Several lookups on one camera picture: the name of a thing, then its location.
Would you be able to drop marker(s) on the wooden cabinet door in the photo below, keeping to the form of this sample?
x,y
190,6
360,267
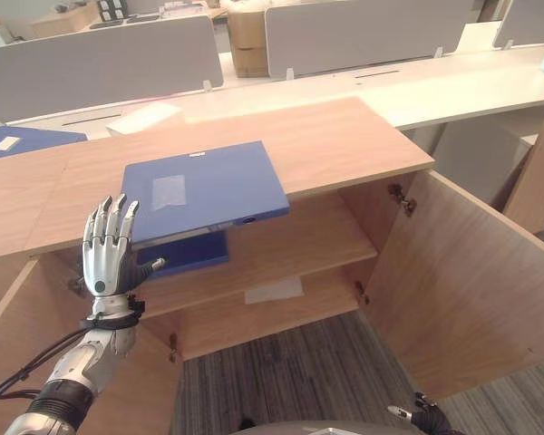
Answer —
x,y
462,281
18,335

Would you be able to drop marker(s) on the blue folder with clear label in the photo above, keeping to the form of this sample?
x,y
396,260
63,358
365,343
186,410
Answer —
x,y
217,186

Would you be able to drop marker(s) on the wooden cabinet left door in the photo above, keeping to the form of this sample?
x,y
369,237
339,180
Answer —
x,y
18,335

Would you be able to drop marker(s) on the low wooden background cabinet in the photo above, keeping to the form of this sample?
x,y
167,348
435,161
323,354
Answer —
x,y
65,22

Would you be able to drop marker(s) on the wooden cabinet shelf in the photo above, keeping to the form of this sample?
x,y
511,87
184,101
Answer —
x,y
290,254

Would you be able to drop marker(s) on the cardboard box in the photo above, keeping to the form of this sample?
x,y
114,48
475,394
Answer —
x,y
247,29
250,61

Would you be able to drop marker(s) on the white label sticker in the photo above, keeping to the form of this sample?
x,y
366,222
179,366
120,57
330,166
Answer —
x,y
274,291

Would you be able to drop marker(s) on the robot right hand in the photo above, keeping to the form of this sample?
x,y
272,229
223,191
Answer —
x,y
428,418

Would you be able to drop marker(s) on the blue folder with white label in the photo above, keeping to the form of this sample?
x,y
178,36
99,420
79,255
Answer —
x,y
32,138

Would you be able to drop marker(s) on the blue folder lying open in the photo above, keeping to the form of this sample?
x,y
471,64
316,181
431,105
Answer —
x,y
190,254

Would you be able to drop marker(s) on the wooden cabinet right door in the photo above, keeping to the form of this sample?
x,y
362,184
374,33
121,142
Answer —
x,y
462,281

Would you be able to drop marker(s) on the wooden office cabinet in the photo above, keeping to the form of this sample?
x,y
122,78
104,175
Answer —
x,y
272,136

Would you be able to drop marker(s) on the grey desk partition panel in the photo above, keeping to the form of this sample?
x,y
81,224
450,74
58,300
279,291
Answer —
x,y
530,22
100,68
367,34

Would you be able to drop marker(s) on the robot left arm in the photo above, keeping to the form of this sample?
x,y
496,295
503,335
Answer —
x,y
77,376

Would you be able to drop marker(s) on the metal door hinge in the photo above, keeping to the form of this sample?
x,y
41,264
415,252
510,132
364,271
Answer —
x,y
75,285
362,292
403,200
174,346

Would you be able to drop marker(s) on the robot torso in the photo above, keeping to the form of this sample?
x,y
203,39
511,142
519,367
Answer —
x,y
326,428

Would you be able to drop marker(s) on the white paper sheet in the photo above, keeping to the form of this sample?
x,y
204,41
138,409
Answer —
x,y
142,118

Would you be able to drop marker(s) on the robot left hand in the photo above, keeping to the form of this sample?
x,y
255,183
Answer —
x,y
103,263

